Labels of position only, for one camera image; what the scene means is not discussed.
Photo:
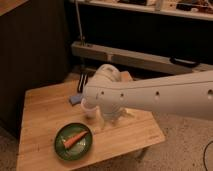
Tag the green round plate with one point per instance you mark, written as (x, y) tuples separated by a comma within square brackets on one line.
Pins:
[(79, 149)]

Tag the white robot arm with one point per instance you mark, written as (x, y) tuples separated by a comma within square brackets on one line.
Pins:
[(188, 95)]

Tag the wooden table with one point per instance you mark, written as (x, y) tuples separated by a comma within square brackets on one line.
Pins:
[(47, 109)]

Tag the dark cabinet with wooden top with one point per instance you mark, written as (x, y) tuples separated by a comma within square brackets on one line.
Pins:
[(33, 53)]

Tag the blue sponge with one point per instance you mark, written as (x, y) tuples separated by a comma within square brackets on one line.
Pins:
[(76, 99)]

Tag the long grey case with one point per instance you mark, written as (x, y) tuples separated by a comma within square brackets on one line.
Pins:
[(133, 59)]

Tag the translucent plastic cup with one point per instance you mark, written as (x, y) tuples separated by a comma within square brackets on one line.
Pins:
[(90, 112)]

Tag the orange carrot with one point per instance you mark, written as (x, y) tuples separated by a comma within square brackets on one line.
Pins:
[(71, 141)]

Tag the metal vertical pole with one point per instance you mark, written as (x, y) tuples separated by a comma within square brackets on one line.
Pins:
[(82, 38)]

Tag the cluttered white shelf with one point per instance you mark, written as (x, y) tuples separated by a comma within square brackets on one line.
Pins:
[(155, 8)]

